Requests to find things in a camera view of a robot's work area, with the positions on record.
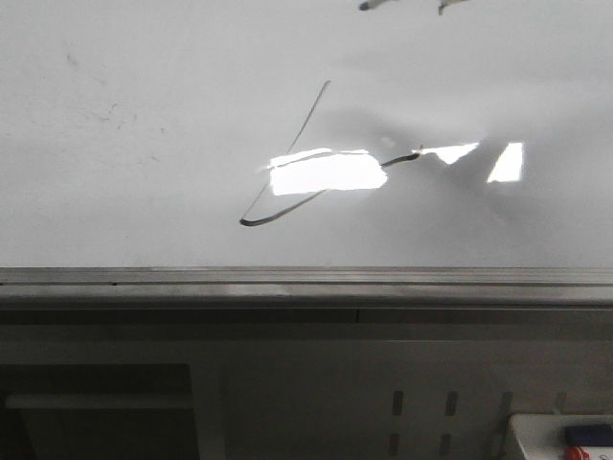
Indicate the white whiteboard marker with tape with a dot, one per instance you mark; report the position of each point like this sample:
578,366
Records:
440,6

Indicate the white whiteboard surface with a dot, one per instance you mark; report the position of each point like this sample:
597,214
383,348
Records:
145,133

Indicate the white slotted metal panel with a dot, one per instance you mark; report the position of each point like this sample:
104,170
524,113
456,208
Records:
392,392

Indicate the white storage bin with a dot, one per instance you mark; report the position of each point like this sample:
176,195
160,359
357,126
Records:
540,436

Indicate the red object in bin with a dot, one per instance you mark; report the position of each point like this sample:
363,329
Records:
576,453

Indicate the blue object in bin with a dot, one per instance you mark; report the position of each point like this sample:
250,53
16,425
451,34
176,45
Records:
600,435

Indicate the aluminium whiteboard frame rail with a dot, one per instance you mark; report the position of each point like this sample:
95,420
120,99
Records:
393,287

